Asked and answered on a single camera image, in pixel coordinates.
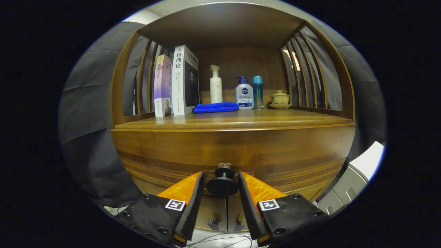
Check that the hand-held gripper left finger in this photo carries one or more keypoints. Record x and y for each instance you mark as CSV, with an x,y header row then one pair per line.
x,y
194,210

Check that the wooden drawer with black knob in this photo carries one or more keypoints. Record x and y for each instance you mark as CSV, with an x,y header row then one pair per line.
x,y
241,148

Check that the white side furniture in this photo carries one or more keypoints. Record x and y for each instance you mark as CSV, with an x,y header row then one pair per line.
x,y
368,162

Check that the teal glass bottle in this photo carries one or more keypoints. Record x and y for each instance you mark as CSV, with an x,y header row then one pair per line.
x,y
257,94

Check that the yellow saucer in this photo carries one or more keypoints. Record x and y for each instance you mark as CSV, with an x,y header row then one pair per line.
x,y
279,106

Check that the wooden countertop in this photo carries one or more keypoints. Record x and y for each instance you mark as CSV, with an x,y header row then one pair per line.
x,y
258,119

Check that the yellow lidded teacup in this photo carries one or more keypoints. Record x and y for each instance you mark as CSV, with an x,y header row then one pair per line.
x,y
279,98

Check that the wooden cabinet door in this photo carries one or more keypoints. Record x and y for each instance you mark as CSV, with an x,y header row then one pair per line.
x,y
213,210
236,213

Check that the purple book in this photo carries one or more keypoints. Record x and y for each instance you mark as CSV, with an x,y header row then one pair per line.
x,y
162,86

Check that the blue folded cloth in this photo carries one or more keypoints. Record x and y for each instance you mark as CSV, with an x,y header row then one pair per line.
x,y
215,107

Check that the brown wooden cabinet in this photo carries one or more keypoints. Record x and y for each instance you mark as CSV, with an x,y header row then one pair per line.
x,y
241,62

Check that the thick white book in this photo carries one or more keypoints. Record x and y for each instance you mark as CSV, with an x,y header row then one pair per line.
x,y
179,82

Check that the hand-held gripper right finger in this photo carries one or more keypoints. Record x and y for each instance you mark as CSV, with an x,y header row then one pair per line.
x,y
248,213

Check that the white bottle with blue pump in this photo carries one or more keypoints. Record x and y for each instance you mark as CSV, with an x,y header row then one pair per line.
x,y
244,98

